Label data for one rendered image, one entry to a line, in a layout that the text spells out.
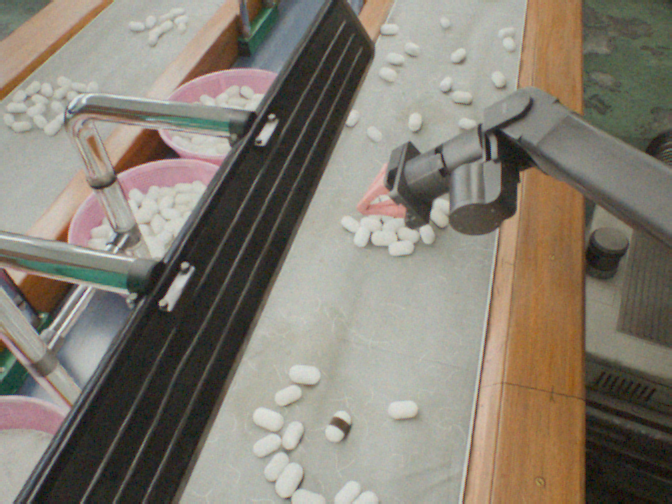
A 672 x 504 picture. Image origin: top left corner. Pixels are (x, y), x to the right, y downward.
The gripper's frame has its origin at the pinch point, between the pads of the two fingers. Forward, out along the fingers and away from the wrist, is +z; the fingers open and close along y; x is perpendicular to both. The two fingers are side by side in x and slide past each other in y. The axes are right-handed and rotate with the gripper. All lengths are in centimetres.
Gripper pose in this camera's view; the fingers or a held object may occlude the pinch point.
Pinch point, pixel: (363, 208)
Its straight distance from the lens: 78.1
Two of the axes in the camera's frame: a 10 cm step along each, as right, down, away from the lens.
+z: -7.3, 3.2, 6.1
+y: -2.2, 7.3, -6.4
